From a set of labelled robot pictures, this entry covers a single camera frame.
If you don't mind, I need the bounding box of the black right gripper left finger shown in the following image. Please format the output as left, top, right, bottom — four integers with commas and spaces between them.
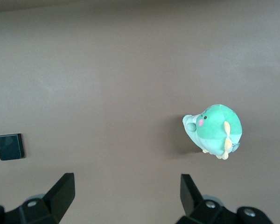
4, 172, 76, 224

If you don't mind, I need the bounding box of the green dinosaur plush toy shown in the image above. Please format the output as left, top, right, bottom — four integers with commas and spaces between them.
182, 104, 244, 161

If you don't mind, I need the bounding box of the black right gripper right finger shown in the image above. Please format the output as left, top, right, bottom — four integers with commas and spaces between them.
176, 174, 239, 224

